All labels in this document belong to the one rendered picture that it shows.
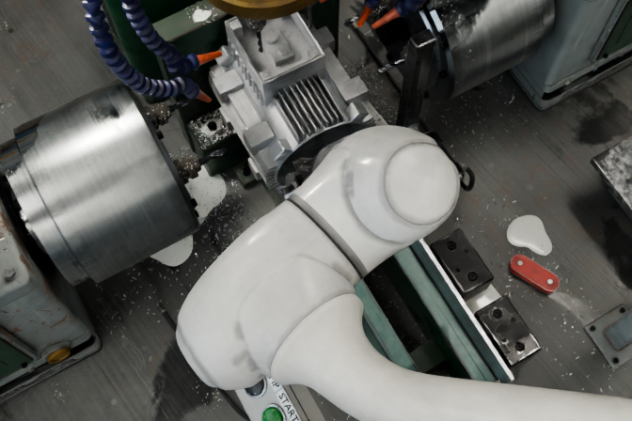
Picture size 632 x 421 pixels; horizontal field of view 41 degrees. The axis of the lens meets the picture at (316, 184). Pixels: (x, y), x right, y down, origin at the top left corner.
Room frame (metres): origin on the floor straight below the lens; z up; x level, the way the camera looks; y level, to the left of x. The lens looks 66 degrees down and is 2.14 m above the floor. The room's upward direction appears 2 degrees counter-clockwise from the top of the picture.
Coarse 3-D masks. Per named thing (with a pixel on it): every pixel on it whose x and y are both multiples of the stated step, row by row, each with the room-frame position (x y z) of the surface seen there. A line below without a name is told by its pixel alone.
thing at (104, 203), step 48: (96, 96) 0.58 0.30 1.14; (0, 144) 0.53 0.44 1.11; (48, 144) 0.50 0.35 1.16; (96, 144) 0.49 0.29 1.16; (144, 144) 0.49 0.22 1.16; (48, 192) 0.43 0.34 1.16; (96, 192) 0.43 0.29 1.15; (144, 192) 0.44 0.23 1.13; (48, 240) 0.38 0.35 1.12; (96, 240) 0.38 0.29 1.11; (144, 240) 0.39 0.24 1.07
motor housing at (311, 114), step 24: (312, 24) 0.75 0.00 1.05; (216, 72) 0.67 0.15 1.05; (240, 72) 0.65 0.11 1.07; (336, 72) 0.65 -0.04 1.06; (216, 96) 0.65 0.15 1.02; (240, 96) 0.62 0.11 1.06; (288, 96) 0.59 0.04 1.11; (312, 96) 0.60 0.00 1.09; (336, 96) 0.60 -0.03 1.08; (240, 120) 0.58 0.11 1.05; (288, 120) 0.55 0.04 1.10; (312, 120) 0.56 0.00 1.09; (336, 120) 0.56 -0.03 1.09; (312, 144) 0.59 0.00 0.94; (264, 168) 0.51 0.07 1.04; (288, 168) 0.55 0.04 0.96
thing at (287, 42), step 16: (288, 16) 0.72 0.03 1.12; (240, 32) 0.68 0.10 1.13; (272, 32) 0.68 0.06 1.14; (288, 32) 0.69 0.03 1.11; (304, 32) 0.68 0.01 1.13; (240, 48) 0.65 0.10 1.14; (256, 48) 0.67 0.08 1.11; (272, 48) 0.66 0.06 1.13; (288, 48) 0.65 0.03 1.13; (304, 48) 0.66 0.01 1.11; (320, 48) 0.64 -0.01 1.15; (240, 64) 0.65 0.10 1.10; (256, 64) 0.64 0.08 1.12; (272, 64) 0.64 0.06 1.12; (288, 64) 0.64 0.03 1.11; (304, 64) 0.62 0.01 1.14; (320, 64) 0.63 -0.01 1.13; (256, 80) 0.61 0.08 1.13; (272, 80) 0.60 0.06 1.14; (288, 80) 0.61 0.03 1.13; (304, 80) 0.62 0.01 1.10; (272, 96) 0.59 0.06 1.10
